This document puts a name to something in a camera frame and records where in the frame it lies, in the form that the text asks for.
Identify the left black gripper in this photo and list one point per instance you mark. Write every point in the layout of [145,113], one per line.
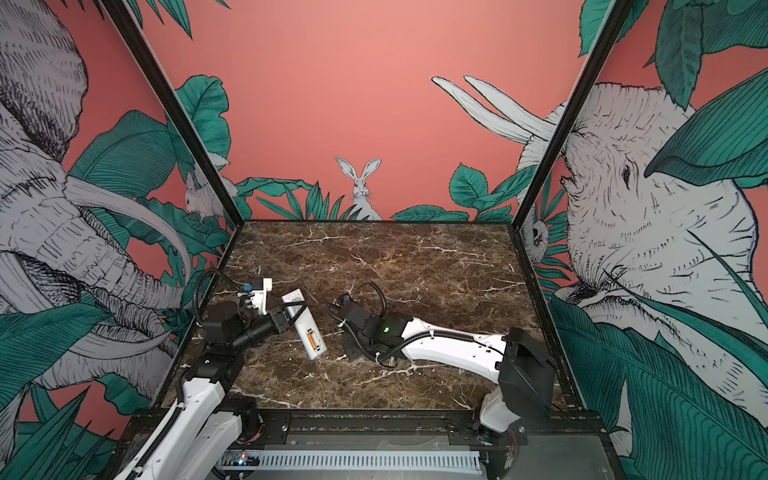
[278,320]

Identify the small green circuit board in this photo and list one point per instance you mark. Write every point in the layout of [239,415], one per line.
[240,459]

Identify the white remote control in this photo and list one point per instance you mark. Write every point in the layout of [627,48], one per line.
[303,324]

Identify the black frame post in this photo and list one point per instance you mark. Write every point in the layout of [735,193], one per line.
[610,29]
[122,18]

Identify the white slotted cable duct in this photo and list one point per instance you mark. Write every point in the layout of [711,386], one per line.
[326,460]

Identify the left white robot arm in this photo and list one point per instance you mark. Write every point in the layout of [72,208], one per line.
[195,431]

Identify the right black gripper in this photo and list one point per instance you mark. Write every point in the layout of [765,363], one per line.
[348,347]

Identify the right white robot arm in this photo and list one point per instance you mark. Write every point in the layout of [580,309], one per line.
[522,371]

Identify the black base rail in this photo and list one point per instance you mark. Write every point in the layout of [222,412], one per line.
[460,427]

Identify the left black frame post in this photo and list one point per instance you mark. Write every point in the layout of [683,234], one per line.
[122,18]

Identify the right black frame post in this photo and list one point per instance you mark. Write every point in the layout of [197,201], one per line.
[610,29]

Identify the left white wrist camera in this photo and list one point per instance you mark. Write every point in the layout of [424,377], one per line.
[253,296]

